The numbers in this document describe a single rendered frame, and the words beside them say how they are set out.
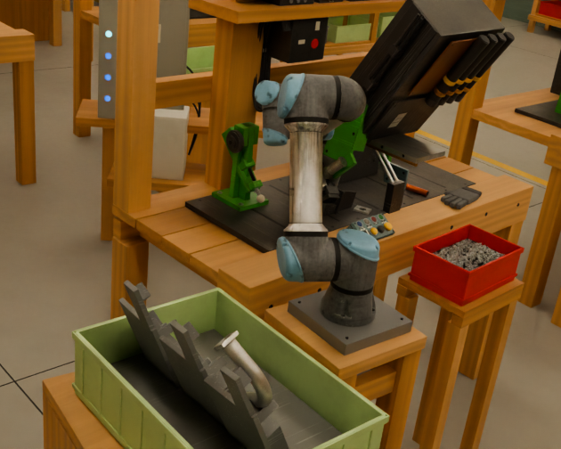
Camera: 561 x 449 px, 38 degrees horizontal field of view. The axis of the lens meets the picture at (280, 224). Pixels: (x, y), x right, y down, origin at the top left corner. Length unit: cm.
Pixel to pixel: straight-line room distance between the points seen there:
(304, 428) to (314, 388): 10
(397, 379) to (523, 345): 183
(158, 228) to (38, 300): 143
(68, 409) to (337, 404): 62
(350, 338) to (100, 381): 66
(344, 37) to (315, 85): 632
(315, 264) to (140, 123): 82
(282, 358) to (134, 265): 97
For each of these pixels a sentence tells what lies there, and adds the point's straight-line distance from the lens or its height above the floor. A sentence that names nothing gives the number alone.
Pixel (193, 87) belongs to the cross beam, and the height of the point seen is 124.
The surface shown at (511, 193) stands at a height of 90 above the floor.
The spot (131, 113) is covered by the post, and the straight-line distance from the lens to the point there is 259.
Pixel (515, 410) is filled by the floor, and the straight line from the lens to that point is 363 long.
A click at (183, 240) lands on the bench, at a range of 256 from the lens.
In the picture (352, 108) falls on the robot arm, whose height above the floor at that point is 142.
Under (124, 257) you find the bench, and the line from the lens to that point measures 280.
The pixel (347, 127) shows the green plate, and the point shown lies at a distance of 278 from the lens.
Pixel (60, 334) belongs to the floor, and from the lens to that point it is 371.
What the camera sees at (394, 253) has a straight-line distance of 275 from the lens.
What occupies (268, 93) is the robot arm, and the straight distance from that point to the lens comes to 251.
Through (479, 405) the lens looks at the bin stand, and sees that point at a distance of 304.
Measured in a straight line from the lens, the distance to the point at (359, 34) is 860.
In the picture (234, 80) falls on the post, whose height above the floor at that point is 128.
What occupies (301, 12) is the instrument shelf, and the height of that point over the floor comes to 152.
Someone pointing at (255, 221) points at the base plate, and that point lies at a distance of 268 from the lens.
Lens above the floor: 203
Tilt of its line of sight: 25 degrees down
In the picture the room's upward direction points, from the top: 7 degrees clockwise
